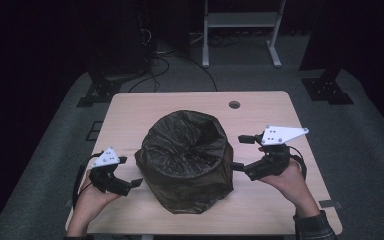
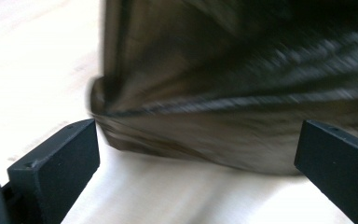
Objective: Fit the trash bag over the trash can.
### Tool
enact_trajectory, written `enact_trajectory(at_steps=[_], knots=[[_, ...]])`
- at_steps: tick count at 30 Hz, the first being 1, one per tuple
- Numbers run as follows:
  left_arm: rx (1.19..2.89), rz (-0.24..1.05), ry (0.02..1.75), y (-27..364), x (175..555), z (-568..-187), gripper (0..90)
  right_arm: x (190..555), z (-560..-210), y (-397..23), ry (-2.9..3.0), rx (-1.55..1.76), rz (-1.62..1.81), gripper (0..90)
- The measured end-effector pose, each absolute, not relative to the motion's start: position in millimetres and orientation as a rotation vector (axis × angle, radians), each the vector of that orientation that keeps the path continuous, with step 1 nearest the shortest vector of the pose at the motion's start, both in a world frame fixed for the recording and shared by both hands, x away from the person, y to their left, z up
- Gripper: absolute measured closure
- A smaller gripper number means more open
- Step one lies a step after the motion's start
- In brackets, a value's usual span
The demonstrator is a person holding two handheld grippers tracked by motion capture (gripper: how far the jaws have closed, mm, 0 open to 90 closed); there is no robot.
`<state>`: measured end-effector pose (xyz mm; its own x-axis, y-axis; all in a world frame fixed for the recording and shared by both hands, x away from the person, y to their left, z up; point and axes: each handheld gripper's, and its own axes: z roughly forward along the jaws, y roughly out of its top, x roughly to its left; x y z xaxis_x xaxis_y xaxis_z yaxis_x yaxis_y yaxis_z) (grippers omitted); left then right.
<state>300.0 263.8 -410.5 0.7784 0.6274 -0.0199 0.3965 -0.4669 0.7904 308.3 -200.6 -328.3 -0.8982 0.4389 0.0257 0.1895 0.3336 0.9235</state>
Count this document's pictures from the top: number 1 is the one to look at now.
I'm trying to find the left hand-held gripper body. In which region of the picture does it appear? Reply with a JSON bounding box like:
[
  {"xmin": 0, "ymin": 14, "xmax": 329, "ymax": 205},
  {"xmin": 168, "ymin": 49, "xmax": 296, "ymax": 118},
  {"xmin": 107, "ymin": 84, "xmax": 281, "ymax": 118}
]
[{"xmin": 89, "ymin": 146, "xmax": 134, "ymax": 198}]

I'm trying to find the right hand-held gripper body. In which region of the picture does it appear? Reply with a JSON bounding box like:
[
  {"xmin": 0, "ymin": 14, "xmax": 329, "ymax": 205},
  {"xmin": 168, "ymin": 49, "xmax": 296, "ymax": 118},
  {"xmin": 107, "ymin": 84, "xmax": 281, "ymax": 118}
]
[{"xmin": 244, "ymin": 125, "xmax": 310, "ymax": 182}]

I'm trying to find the black garbage bag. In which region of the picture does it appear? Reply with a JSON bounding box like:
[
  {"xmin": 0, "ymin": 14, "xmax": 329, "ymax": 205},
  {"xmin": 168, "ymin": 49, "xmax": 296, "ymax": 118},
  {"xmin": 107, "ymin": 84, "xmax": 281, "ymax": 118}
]
[{"xmin": 134, "ymin": 109, "xmax": 235, "ymax": 215}]

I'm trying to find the person's left hand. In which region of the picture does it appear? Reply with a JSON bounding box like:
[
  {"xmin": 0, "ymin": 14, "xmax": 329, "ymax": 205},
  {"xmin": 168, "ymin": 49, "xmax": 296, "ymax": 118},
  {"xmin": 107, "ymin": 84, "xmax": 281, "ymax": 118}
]
[{"xmin": 75, "ymin": 170, "xmax": 122, "ymax": 215}]

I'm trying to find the person's right hand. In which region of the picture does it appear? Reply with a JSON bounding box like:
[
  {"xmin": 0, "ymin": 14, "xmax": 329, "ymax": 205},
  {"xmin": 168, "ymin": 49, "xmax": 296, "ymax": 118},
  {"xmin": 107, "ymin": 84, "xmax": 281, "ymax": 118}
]
[{"xmin": 258, "ymin": 158, "xmax": 315, "ymax": 207}]

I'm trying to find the black stand base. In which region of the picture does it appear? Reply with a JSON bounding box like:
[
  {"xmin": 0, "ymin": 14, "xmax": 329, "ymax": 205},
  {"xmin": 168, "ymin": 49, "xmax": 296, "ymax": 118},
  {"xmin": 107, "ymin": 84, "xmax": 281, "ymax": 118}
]
[
  {"xmin": 300, "ymin": 64, "xmax": 355, "ymax": 106},
  {"xmin": 76, "ymin": 70, "xmax": 123, "ymax": 108}
]

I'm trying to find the white metal stand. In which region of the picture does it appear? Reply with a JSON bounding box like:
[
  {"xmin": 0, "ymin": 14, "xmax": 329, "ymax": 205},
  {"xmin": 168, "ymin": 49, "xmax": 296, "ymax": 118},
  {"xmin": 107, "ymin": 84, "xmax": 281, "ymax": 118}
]
[{"xmin": 201, "ymin": 0, "xmax": 287, "ymax": 69}]

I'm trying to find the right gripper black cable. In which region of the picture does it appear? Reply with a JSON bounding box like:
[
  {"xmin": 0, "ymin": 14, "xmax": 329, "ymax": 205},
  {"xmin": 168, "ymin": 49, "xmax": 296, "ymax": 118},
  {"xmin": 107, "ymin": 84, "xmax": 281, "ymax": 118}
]
[{"xmin": 287, "ymin": 145, "xmax": 309, "ymax": 181}]

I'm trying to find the long black floor cable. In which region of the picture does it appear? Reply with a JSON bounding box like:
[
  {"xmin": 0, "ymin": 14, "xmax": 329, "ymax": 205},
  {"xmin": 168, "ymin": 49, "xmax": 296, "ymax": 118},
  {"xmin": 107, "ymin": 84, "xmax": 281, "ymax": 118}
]
[{"xmin": 153, "ymin": 53, "xmax": 219, "ymax": 93}]

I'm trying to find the looped black floor cable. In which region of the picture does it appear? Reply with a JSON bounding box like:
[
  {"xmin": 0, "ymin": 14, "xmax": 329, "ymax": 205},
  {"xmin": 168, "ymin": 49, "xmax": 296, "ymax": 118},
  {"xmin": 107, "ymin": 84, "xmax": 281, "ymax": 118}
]
[{"xmin": 128, "ymin": 55, "xmax": 171, "ymax": 94}]

